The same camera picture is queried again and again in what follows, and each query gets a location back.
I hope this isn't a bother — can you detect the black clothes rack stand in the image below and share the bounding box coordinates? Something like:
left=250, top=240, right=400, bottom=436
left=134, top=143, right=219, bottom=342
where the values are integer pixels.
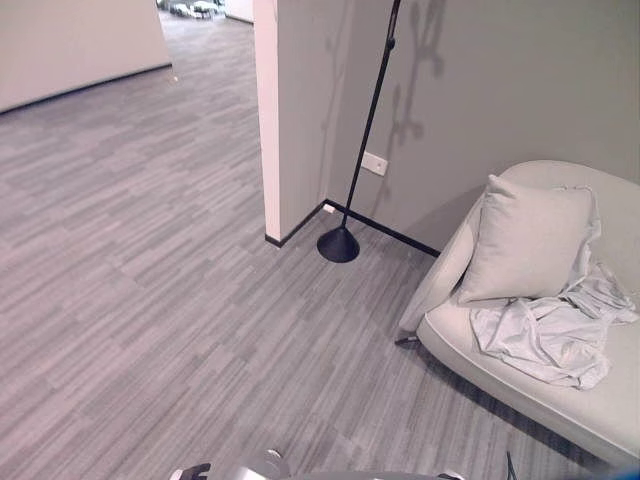
left=316, top=0, right=403, bottom=264

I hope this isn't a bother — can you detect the light grey square cushion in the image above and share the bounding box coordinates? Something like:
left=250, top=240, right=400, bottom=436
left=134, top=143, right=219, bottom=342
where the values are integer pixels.
left=457, top=174, right=596, bottom=305

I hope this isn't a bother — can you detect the light grey sofa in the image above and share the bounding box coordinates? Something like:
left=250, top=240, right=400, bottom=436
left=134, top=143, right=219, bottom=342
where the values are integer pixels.
left=398, top=159, right=640, bottom=468

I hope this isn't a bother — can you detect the white wall socket plate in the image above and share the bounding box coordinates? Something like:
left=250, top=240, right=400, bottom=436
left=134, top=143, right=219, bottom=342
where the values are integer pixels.
left=361, top=151, right=389, bottom=176

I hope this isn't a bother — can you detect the light grey crumpled garment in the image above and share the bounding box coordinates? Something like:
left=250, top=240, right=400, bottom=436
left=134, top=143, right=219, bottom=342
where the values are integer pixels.
left=469, top=185, right=640, bottom=391

